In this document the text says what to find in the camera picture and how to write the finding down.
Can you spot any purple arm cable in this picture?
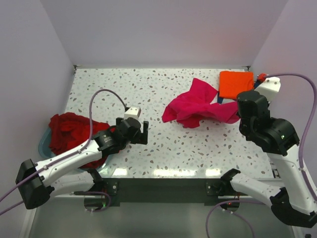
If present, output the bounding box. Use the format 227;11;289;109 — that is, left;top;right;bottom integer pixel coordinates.
264;73;317;214
0;89;129;216

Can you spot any red t shirt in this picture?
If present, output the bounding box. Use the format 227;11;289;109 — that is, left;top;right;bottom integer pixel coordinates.
48;112;117;169

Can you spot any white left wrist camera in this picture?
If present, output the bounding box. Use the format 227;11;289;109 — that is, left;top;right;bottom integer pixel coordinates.
124;106;141;120

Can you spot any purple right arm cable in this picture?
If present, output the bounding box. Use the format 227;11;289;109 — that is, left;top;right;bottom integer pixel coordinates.
264;73;317;214

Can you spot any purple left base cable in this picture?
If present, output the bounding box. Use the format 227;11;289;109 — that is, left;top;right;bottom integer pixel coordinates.
74;190;111;213

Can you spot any orange folded t shirt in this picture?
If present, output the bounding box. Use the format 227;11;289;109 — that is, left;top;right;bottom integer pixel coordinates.
219;71;254;100

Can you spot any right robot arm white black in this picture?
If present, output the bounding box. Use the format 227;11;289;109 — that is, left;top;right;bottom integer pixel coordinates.
219;90;317;228

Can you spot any pink t shirt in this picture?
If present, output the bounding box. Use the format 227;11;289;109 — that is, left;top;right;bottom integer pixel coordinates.
162;78;239;128

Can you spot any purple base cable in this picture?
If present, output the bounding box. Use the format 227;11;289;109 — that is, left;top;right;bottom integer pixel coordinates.
205;200;264;238
74;190;111;213

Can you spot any teal plastic basket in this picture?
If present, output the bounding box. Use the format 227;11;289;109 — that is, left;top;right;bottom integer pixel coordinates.
38;128;106;172

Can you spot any black metal base frame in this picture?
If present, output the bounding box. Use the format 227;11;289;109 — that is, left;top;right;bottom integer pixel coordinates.
89;178;237;206

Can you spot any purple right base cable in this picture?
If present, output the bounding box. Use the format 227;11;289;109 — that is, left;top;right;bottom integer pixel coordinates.
205;200;264;238

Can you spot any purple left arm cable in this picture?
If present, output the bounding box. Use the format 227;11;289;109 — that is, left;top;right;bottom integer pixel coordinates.
0;89;129;216

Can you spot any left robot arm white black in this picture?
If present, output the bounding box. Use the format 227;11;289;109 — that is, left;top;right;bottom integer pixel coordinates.
15;118;149;210

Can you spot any blue grey cartoon t shirt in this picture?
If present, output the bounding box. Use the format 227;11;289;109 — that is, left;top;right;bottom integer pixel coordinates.
217;80;262;104

